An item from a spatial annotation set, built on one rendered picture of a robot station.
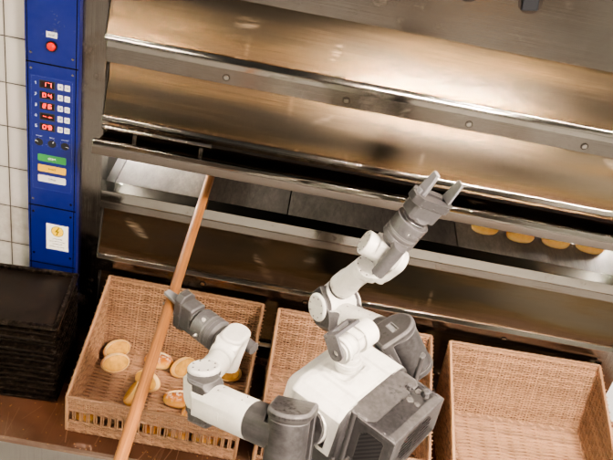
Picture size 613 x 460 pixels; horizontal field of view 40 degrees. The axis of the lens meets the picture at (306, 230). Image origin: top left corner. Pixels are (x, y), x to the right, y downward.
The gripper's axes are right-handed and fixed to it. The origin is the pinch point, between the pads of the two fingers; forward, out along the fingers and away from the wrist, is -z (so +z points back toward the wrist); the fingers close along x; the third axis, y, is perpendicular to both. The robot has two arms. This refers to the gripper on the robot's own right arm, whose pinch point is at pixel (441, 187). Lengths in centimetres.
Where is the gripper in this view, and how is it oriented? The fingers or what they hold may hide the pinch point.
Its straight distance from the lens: 201.3
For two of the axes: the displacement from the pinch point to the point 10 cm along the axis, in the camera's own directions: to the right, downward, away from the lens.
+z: -5.5, 6.9, 4.7
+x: -7.9, -2.4, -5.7
